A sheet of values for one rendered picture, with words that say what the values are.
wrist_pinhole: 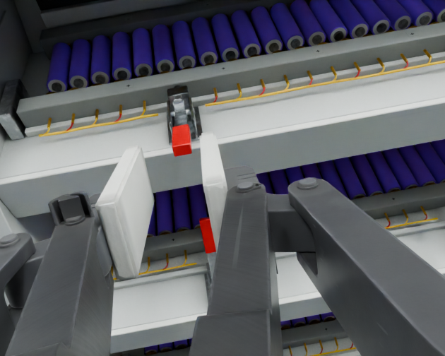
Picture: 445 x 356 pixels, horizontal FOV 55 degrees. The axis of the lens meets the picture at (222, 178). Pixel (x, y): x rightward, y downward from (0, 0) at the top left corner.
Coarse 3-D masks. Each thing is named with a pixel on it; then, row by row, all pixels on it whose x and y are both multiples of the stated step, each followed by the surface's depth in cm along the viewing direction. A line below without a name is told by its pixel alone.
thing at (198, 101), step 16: (384, 64) 37; (400, 64) 37; (416, 64) 37; (288, 80) 37; (304, 80) 37; (320, 80) 37; (336, 80) 37; (208, 96) 37; (224, 96) 37; (112, 112) 37; (128, 112) 37; (160, 112) 37; (32, 128) 37; (64, 128) 37
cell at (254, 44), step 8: (232, 16) 43; (240, 16) 42; (248, 16) 43; (232, 24) 43; (240, 24) 42; (248, 24) 41; (240, 32) 41; (248, 32) 40; (240, 40) 40; (248, 40) 40; (256, 40) 40; (248, 48) 40; (256, 48) 40; (248, 56) 40
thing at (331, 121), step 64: (128, 0) 44; (192, 0) 45; (0, 64) 39; (0, 128) 37; (128, 128) 36; (256, 128) 35; (320, 128) 34; (384, 128) 35; (0, 192) 35; (64, 192) 36
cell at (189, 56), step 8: (176, 24) 43; (184, 24) 43; (176, 32) 42; (184, 32) 42; (176, 40) 41; (184, 40) 41; (176, 48) 41; (184, 48) 40; (192, 48) 40; (176, 56) 40; (184, 56) 39; (192, 56) 39; (184, 64) 40; (192, 64) 40
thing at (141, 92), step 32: (416, 32) 37; (224, 64) 37; (256, 64) 36; (288, 64) 36; (320, 64) 37; (352, 64) 37; (64, 96) 36; (96, 96) 36; (128, 96) 36; (160, 96) 37; (192, 96) 37; (256, 96) 36
